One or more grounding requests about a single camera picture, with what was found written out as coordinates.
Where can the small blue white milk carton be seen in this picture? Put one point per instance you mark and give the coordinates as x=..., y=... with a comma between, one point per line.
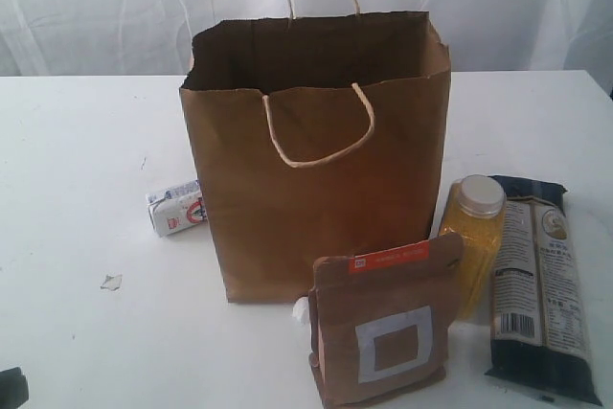
x=176, y=208

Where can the white backdrop curtain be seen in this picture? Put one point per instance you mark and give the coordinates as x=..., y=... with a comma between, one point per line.
x=110, y=11

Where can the small white plastic piece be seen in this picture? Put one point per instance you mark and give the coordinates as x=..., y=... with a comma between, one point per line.
x=300, y=311

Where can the brown paper shopping bag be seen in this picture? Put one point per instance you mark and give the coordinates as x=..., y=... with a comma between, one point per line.
x=315, y=137

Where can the brown kraft stand-up pouch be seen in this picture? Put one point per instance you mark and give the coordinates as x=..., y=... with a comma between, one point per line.
x=379, y=322

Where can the yellow millet plastic bottle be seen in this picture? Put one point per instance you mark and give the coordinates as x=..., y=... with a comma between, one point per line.
x=475, y=210

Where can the small torn label scrap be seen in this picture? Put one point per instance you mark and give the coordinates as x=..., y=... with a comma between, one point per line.
x=112, y=282

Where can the dark blue noodle packet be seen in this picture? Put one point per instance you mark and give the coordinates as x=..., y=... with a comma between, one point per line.
x=538, y=335

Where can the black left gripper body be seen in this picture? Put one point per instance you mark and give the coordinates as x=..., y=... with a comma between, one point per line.
x=14, y=389

